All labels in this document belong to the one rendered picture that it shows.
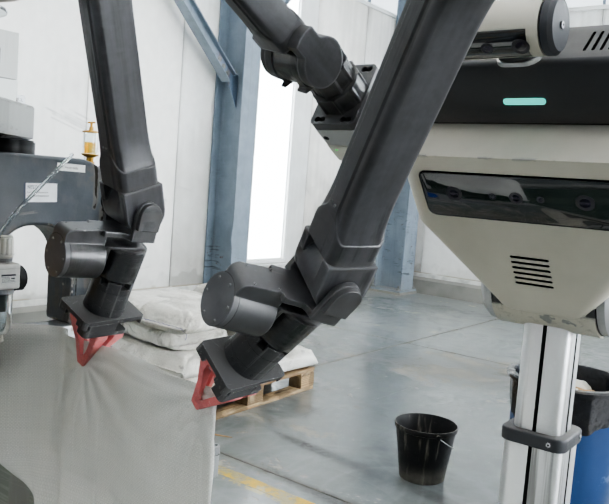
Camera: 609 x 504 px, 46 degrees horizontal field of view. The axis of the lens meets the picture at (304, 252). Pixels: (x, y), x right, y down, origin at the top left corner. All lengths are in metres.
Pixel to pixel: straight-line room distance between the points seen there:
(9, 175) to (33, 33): 4.85
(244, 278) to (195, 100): 6.31
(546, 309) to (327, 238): 0.58
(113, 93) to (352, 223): 0.37
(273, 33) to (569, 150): 0.43
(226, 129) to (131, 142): 6.21
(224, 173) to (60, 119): 1.80
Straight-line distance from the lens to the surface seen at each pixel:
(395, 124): 0.63
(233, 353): 0.81
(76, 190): 1.23
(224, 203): 7.11
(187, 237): 6.99
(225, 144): 7.14
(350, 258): 0.71
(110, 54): 0.91
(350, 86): 1.16
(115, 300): 1.02
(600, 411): 2.94
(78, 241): 0.96
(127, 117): 0.94
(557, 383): 1.26
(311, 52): 1.07
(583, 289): 1.15
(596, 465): 3.03
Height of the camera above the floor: 1.33
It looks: 5 degrees down
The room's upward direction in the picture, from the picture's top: 4 degrees clockwise
